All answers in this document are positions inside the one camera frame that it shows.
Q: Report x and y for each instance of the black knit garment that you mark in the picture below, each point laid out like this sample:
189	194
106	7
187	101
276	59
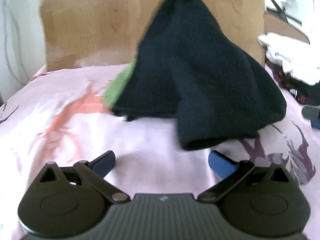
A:
195	67

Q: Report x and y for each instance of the dark printed clothes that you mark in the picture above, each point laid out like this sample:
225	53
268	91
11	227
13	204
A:
285	80

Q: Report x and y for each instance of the white cloth pile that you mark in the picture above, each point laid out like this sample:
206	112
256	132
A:
290	55

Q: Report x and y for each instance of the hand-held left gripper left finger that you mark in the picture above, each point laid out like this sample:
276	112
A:
105	165

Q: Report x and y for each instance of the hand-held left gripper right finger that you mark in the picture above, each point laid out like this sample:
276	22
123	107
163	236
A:
221	164

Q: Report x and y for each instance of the wooden headboard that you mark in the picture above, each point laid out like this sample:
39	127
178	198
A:
87	17

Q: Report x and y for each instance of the pink printed bedsheet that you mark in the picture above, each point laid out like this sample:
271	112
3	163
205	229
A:
150	142

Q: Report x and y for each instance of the wooden side table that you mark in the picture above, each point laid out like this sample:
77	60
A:
282	26

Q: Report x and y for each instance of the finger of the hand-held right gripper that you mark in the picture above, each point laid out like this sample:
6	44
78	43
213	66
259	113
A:
311	113

